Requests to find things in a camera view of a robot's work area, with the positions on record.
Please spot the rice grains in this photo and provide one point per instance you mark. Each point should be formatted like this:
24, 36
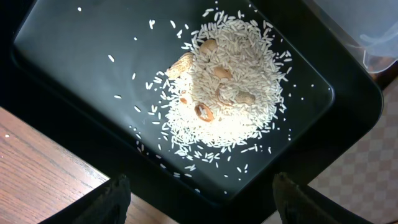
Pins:
223, 98

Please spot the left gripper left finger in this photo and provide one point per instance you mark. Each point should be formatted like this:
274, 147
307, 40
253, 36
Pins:
106, 204

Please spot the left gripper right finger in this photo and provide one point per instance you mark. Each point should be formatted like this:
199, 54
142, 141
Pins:
301, 204

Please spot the clear plastic bin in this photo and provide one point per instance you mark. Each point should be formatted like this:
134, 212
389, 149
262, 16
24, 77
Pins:
367, 28

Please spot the black tray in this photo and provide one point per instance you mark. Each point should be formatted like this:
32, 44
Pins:
77, 71

